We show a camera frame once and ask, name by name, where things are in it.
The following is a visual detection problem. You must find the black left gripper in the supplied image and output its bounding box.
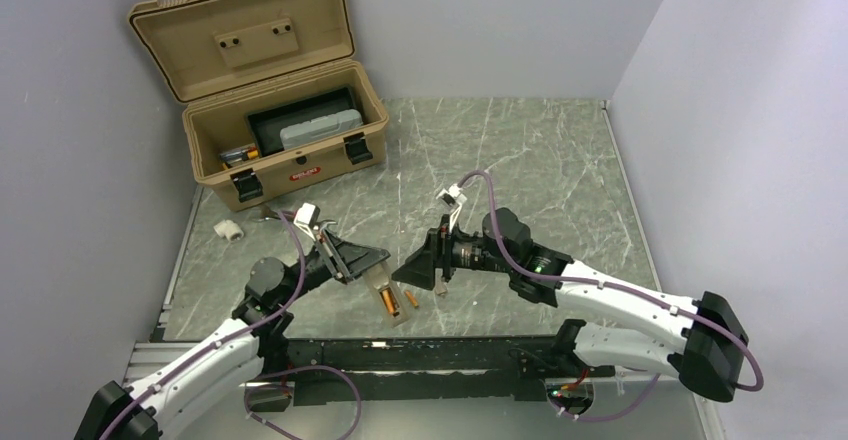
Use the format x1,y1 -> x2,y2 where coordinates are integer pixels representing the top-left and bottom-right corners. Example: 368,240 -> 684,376
277,227 -> 390,307

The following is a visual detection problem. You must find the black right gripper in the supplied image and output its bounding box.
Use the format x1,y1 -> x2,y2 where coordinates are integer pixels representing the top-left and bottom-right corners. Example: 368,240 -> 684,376
392,214 -> 515,290

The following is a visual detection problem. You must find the orange AAA battery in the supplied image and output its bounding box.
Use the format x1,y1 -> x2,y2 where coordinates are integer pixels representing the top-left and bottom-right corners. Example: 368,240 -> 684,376
379,288 -> 400,318
404,290 -> 419,309

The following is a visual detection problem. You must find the white remote control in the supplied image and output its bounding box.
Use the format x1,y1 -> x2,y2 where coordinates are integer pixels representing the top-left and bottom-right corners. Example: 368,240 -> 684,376
362,262 -> 411,328

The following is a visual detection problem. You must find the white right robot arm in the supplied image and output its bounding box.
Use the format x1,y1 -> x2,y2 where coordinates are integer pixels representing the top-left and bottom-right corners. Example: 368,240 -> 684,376
391,208 -> 749,403

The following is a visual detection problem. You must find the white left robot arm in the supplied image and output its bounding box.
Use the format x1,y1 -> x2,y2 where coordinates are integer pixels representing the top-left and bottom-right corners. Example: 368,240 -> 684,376
75,232 -> 390,439

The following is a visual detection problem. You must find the pack of batteries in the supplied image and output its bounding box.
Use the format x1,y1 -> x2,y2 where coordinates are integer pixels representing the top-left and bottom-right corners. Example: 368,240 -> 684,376
219,144 -> 260,170

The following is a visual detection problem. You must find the silver open-end wrench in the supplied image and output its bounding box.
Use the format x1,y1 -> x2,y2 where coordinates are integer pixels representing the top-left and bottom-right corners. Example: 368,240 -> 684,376
255,204 -> 296,222

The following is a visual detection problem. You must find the white plastic pipe fitting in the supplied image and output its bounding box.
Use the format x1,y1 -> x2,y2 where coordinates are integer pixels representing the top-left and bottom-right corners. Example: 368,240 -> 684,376
213,219 -> 244,242

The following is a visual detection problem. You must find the grey plastic case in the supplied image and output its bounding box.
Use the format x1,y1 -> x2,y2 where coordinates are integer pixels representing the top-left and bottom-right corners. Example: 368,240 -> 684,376
279,109 -> 363,150

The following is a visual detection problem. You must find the black tray in toolbox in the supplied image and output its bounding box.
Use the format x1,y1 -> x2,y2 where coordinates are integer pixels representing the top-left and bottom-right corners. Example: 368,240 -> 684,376
246,86 -> 365,156

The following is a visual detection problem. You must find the tan plastic toolbox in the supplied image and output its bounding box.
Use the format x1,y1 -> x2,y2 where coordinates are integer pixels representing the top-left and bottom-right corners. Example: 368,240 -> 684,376
128,0 -> 389,212

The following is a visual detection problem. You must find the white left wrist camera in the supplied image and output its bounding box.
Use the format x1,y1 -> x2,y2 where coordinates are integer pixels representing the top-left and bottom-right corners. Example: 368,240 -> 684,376
293,202 -> 320,240

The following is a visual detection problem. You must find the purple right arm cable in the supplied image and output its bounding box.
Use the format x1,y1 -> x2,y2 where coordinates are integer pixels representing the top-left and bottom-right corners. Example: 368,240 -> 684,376
457,170 -> 766,424

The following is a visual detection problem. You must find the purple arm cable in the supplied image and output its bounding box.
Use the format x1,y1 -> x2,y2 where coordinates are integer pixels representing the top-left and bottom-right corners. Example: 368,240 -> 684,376
457,170 -> 766,424
97,208 -> 362,440

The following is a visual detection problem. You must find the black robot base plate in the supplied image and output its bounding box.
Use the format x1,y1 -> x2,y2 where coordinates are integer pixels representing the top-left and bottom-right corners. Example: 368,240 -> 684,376
253,335 -> 615,411

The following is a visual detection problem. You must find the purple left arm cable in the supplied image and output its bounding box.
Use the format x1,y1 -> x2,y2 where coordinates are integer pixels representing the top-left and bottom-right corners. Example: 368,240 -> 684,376
97,208 -> 362,440

